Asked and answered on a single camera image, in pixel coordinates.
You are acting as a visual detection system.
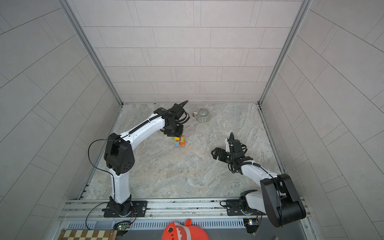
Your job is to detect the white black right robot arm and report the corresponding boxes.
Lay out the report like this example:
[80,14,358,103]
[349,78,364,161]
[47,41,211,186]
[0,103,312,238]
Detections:
[211,133,307,228]

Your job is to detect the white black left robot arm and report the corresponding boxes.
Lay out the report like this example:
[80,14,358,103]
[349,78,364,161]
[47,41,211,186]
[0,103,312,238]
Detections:
[102,101,190,218]

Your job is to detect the red plush toy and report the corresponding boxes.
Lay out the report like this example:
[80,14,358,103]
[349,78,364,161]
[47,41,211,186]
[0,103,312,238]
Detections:
[162,219,209,240]

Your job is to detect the aluminium corner profile left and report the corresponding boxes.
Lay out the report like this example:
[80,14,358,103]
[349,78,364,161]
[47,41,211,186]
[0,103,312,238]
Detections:
[58,0,124,107]

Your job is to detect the aluminium corner profile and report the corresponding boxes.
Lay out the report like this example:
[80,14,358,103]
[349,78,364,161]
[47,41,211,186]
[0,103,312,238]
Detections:
[259,0,312,106]
[58,0,124,107]

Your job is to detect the checkered chess board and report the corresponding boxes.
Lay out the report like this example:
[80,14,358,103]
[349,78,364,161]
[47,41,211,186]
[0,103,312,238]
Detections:
[58,230,118,240]

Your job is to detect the aluminium corner profile right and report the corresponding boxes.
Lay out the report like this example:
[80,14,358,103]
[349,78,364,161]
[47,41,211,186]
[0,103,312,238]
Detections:
[259,0,312,106]

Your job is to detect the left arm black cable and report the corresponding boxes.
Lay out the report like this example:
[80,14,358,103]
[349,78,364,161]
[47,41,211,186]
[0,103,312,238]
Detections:
[85,138,121,231]

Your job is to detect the aluminium mounting rail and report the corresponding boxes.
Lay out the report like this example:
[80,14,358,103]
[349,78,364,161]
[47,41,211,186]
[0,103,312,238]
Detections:
[58,197,267,222]

